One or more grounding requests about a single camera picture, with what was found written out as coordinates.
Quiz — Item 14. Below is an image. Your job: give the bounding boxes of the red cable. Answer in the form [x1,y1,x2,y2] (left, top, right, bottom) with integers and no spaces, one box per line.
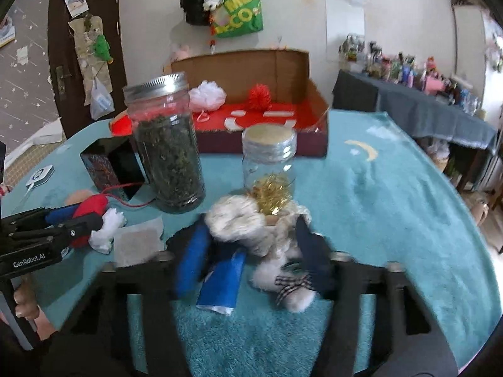
[98,181,158,209]

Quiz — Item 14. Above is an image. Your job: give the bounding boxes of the teal moon print blanket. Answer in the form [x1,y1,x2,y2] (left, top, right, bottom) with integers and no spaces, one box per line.
[0,108,501,377]

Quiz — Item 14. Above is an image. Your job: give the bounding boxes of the green tote bag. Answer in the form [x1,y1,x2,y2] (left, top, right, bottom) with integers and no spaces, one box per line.
[214,0,264,39]

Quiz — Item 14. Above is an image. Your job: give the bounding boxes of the table with grey cloth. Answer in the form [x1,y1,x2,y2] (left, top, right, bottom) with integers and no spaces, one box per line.
[332,68,498,150]

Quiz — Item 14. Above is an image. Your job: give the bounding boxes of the translucent paper sheet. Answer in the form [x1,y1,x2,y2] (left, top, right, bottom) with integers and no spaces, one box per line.
[113,217,165,268]

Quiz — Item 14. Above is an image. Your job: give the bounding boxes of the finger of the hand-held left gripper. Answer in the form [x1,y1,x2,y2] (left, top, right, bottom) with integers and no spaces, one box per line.
[7,214,104,249]
[0,204,86,237]

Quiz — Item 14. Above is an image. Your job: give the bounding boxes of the small glass jar cork lid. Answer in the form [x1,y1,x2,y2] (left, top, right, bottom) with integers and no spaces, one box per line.
[241,123,298,207]

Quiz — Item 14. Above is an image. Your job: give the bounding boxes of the gold tinsel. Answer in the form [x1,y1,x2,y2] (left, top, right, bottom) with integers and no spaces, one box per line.
[249,173,295,216]

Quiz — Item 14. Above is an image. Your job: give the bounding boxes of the green plush toy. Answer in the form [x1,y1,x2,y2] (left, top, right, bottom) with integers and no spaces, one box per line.
[92,35,115,64]

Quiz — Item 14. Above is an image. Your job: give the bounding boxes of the pale pink plush toy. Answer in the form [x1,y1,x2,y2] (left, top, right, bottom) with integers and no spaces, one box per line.
[171,43,193,62]

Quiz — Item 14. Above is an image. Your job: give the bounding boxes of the white plush with plaid bow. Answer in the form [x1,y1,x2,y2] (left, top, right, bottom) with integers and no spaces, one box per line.
[251,243,320,314]

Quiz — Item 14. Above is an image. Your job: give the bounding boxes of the wall picture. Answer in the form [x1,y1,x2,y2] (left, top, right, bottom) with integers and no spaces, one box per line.
[0,14,17,48]

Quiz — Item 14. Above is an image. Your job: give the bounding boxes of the tall glass jar dried herbs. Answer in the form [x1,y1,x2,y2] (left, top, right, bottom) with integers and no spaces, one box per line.
[123,72,206,215]

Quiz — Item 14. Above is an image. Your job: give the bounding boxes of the photo sheet on door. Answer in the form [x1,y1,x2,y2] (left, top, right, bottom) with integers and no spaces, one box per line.
[64,0,89,19]

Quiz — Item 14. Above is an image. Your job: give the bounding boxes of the red cardboard box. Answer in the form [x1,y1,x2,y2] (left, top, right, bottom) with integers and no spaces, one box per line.
[171,48,330,158]

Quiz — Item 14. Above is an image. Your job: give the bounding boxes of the white mesh bath pouf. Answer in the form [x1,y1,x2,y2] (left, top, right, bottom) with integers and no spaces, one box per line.
[189,80,227,111]

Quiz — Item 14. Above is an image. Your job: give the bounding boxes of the red pom-pom ball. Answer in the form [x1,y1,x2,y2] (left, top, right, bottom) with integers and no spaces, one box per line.
[247,84,274,113]

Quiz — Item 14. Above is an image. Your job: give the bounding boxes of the red and white plush toy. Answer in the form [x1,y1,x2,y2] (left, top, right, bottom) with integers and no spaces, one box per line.
[71,195,127,254]

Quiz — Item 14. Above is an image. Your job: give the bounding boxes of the beige fluffy scrunchie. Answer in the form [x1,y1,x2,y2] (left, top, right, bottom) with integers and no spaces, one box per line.
[205,195,276,257]

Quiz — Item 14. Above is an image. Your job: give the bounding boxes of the metal door handle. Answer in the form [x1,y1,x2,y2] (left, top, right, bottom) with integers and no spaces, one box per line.
[55,66,74,95]

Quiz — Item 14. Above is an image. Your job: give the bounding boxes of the beige round pad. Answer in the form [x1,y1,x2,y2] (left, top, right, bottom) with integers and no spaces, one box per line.
[64,189,94,206]

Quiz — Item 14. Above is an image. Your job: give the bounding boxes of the beige hanging cloth organizer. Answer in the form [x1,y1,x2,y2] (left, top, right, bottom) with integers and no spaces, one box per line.
[68,16,115,103]

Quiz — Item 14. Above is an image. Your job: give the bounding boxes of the cream braided scrunchie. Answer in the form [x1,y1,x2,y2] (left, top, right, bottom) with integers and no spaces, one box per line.
[275,201,312,245]

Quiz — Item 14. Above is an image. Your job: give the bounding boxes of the person's left hand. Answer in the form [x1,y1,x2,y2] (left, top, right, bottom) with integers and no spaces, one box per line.
[13,278,42,321]

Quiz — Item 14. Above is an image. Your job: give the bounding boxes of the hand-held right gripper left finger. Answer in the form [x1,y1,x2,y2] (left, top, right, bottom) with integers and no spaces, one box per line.
[39,224,215,377]

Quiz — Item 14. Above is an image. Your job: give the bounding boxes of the row of bottles and figurines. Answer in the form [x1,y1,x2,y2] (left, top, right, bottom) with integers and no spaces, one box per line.
[339,33,489,117]

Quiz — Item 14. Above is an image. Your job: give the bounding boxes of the black glossy box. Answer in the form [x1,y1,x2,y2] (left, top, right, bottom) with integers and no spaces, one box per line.
[80,135,149,201]

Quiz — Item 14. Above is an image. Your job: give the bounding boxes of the black bag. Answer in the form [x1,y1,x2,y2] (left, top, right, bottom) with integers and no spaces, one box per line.
[180,0,215,26]

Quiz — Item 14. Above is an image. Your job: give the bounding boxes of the clear plastic bag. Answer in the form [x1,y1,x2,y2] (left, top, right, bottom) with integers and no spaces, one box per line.
[90,76,116,121]

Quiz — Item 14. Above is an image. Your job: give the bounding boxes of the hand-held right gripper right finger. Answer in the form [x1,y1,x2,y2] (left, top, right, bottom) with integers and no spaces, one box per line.
[294,217,460,377]

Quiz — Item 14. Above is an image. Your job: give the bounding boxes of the small white charger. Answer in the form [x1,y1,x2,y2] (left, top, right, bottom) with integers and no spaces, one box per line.
[26,164,56,190]

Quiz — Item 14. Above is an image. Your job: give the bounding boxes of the blue sponge roll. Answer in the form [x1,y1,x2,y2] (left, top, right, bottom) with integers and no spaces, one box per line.
[196,249,248,315]

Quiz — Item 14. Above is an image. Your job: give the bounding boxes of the person's left forearm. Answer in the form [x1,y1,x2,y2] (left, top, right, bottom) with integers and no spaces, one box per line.
[0,310,53,366]

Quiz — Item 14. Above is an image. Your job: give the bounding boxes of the dark brown door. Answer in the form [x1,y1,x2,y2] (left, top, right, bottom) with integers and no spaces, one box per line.
[47,0,129,140]

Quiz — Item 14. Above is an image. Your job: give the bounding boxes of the wicker basket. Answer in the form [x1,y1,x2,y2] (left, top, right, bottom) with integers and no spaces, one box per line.
[426,141,452,173]

